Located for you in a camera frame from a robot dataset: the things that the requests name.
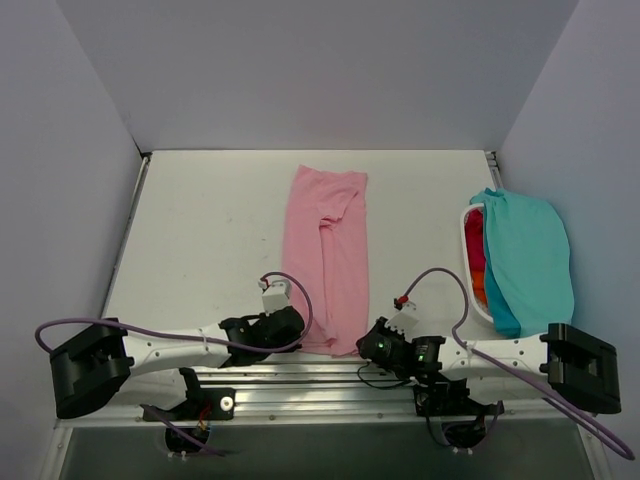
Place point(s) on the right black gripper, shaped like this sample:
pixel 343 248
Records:
pixel 370 342

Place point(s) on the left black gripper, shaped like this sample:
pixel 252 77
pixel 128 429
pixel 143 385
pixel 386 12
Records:
pixel 292 325

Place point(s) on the pink t shirt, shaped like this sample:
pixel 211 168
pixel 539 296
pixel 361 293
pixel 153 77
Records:
pixel 325 247

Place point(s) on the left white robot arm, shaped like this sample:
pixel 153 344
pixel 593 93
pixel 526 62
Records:
pixel 109 358

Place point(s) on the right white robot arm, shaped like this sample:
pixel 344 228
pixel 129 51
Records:
pixel 449 379

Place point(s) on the white laundry basket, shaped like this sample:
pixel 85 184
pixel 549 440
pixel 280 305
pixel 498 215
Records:
pixel 480 307

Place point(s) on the orange garment in basket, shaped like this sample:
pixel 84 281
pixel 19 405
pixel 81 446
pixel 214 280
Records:
pixel 478 286

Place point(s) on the teal t shirt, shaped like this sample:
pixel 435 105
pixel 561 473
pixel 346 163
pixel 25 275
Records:
pixel 527 263

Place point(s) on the red garment in basket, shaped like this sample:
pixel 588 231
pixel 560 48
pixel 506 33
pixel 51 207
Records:
pixel 474 240

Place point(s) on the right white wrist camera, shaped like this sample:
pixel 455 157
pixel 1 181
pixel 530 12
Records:
pixel 406 317

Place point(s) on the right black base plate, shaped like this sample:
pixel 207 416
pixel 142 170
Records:
pixel 443 399

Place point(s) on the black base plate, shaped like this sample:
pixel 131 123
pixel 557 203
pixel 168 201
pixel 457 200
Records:
pixel 443 399
pixel 215 404

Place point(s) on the aluminium mounting rail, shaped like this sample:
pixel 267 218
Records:
pixel 307 393

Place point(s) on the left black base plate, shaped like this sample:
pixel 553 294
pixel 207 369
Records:
pixel 215 404

